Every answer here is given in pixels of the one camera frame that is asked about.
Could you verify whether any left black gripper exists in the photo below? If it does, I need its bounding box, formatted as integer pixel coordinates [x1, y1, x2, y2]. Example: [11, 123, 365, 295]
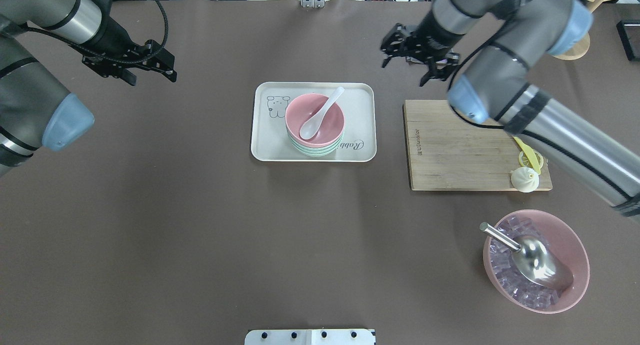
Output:
[81, 17, 178, 86]

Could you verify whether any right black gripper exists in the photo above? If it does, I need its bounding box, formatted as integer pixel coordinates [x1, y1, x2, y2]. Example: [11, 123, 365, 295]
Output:
[380, 24, 460, 86]

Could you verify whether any small pink bowl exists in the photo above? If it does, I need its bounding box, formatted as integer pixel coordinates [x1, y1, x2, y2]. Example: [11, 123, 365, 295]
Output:
[285, 93, 345, 150]

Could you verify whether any white ceramic spoon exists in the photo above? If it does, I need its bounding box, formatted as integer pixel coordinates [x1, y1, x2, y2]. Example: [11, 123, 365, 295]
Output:
[299, 86, 345, 140]

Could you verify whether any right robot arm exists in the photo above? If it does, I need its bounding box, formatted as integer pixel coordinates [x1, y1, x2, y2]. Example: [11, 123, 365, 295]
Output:
[380, 0, 640, 222]

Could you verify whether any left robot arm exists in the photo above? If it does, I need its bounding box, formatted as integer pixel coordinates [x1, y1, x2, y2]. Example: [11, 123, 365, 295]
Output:
[0, 0, 178, 174]

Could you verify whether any large pink bowl with ice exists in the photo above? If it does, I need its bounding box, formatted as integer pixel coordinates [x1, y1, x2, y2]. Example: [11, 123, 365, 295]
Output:
[482, 209, 591, 315]

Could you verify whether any bamboo cutting board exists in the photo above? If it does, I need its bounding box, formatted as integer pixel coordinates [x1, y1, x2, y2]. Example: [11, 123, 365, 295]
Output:
[403, 99, 521, 192]

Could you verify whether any wooden cup tree stand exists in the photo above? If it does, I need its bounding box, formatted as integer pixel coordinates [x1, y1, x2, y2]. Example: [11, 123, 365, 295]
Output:
[548, 0, 617, 61]

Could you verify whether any lemon slice lower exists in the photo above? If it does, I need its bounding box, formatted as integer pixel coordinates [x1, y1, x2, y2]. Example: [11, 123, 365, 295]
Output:
[518, 150, 545, 173]

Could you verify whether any yellow plastic toy knife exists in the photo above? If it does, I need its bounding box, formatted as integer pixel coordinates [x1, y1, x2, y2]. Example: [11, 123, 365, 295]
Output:
[513, 137, 542, 175]

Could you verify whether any white toy garlic bulb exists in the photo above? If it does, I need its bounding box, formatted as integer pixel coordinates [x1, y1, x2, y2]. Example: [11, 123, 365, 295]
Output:
[510, 166, 540, 193]

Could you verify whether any cream rabbit tray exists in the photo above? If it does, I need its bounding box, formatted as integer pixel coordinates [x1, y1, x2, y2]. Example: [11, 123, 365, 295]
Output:
[250, 81, 377, 162]

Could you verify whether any black tray edge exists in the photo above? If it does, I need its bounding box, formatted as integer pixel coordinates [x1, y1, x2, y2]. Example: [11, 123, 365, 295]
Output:
[616, 19, 640, 62]

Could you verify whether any metal ice scoop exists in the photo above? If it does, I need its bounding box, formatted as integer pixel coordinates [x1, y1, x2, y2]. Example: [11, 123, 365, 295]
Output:
[478, 222, 574, 291]

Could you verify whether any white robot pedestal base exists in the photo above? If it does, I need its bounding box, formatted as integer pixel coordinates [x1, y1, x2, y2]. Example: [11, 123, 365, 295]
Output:
[244, 328, 377, 345]

